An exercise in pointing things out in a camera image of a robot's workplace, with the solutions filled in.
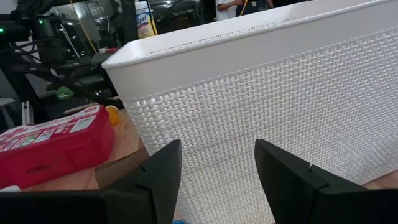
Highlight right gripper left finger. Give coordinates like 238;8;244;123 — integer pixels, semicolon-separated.
104;139;183;224

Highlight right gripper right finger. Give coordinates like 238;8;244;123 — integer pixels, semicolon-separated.
254;138;374;224

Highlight green bandage roll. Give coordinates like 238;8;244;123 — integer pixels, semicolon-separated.
55;86;75;101

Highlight white perforated plastic basket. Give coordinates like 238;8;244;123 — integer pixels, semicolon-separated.
101;0;398;224

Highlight red first aid kit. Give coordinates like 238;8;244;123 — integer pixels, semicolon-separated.
0;105;116;190

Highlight silver aluminium extrusion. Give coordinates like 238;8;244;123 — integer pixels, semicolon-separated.
21;100;34;126

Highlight yellow disinfectant wipes canister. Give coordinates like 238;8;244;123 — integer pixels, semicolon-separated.
134;1;156;40

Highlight person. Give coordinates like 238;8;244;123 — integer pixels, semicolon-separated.
215;0;246;22
235;0;276;17

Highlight yellow extension cable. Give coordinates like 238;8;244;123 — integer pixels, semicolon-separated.
68;0;98;54

